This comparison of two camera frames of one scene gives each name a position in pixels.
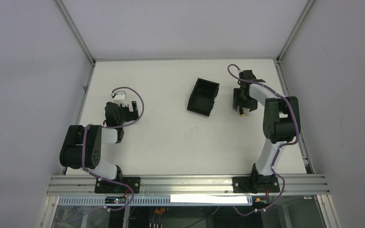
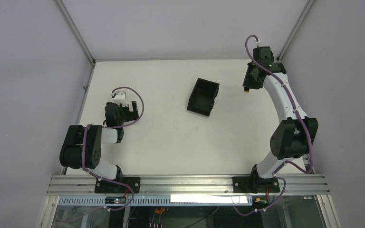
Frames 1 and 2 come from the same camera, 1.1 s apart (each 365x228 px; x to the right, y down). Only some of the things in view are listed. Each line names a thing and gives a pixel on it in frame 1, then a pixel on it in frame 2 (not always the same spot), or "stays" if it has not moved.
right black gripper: x=242 y=103 to x=250 y=80
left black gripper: x=130 y=112 stays
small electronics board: x=115 y=200 stays
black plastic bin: x=203 y=96 stays
